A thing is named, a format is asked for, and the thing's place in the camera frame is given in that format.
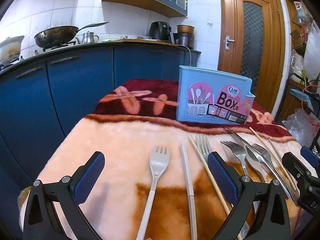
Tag beige plastic chopstick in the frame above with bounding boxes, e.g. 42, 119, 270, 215
180, 143, 198, 240

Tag metal spoon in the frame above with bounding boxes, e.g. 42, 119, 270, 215
244, 145, 266, 183

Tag white plastic bag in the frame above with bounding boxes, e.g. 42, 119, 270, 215
303, 21, 320, 80

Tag blue kitchen base cabinets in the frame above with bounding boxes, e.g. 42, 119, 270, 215
0, 44, 202, 230

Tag beige plastic fork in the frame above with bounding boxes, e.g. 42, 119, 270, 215
136, 145, 170, 240

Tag clear plastic bag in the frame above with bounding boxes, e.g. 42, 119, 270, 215
285, 109, 320, 143

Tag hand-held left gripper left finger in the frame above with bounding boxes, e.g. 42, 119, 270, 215
22, 151, 105, 240

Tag light blue utensil box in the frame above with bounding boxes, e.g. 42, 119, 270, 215
176, 65, 256, 125

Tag gas stove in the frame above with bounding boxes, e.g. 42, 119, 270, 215
0, 41, 77, 70

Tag wooden shelf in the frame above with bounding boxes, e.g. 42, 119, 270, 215
285, 0, 320, 55

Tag printed plush blanket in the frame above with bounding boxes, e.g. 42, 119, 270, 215
19, 79, 310, 240

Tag light blue plastic tray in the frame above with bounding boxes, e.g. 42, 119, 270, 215
291, 89, 316, 111

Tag metal table knife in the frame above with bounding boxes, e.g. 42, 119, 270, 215
224, 127, 292, 198

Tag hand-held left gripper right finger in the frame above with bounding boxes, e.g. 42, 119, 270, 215
207, 151, 292, 240

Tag white power cable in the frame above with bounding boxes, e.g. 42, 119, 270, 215
179, 44, 192, 67

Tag brown pot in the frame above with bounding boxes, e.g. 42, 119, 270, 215
177, 25, 195, 34

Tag black wok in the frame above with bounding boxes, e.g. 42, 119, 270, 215
34, 21, 109, 49

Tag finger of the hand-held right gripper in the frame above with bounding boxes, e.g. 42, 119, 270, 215
300, 145, 313, 159
282, 152, 313, 181

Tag wooden chopstick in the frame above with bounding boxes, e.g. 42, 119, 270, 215
189, 135, 243, 240
249, 127, 297, 191
269, 139, 300, 196

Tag wooden door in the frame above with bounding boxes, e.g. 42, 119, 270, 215
217, 0, 287, 119

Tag metal fork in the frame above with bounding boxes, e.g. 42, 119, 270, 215
195, 134, 250, 240
251, 144, 292, 198
220, 141, 258, 220

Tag red cable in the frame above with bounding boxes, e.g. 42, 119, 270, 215
301, 84, 320, 126

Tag black air fryer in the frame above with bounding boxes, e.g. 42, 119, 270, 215
149, 21, 172, 42

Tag metal kettle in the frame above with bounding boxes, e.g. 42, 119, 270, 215
75, 31, 100, 44

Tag white cooking pot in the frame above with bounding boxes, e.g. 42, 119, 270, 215
0, 35, 25, 61

